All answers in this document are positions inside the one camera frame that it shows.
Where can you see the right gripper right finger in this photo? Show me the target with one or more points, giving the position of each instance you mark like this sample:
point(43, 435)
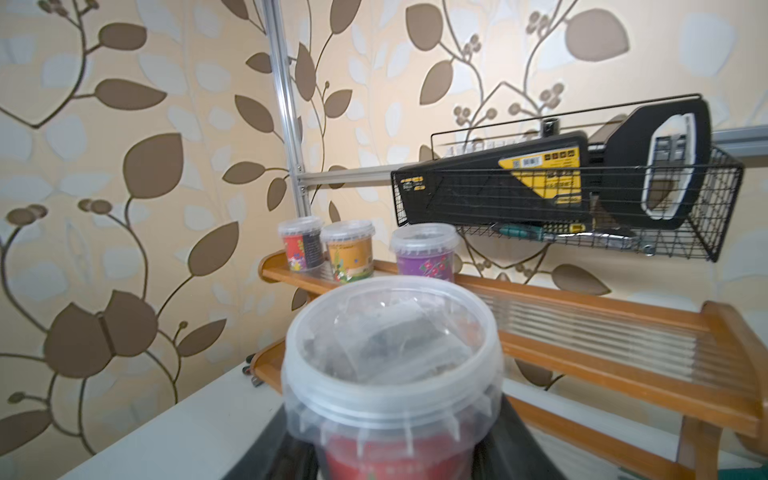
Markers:
point(510, 451)

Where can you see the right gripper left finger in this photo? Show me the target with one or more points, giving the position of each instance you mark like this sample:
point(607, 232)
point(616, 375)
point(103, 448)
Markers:
point(276, 454)

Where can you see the clear seed jar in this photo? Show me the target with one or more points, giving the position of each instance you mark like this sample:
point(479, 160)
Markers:
point(302, 242)
point(349, 246)
point(397, 377)
point(425, 250)

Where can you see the wooden two-tier shelf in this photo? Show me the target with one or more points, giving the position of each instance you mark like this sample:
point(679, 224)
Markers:
point(606, 387)

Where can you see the orange black pliers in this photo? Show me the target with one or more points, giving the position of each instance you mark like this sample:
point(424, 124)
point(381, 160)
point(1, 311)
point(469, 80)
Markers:
point(248, 371)

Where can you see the green plastic tool case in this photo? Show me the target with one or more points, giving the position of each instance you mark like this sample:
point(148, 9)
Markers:
point(760, 473)

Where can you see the black yellow tool in basket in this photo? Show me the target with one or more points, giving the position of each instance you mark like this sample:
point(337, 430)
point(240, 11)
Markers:
point(646, 174)

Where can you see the back black wire basket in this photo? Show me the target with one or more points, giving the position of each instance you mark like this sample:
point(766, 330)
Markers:
point(701, 236)

